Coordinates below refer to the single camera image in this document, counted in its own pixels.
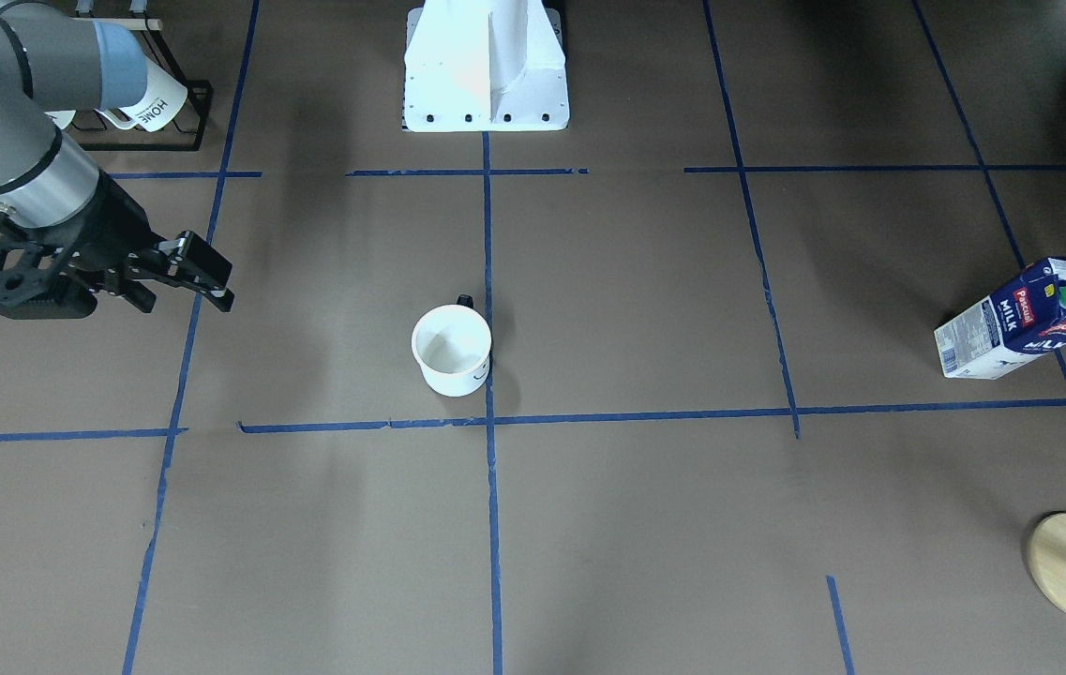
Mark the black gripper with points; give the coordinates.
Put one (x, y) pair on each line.
(116, 222)

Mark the white smiley face mug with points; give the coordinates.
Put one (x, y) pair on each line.
(451, 344)

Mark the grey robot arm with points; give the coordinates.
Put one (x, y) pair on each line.
(52, 62)

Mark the blue Pascual milk carton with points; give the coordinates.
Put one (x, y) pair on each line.
(1010, 327)

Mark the white ribbed HOME mug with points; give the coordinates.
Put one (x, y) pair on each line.
(163, 100)

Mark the white mug on rack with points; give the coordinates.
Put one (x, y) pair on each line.
(61, 119)

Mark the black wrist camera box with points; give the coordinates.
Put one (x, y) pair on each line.
(65, 299)

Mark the black wire mug rack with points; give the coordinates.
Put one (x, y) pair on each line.
(186, 131)

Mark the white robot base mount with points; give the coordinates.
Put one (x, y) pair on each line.
(485, 66)

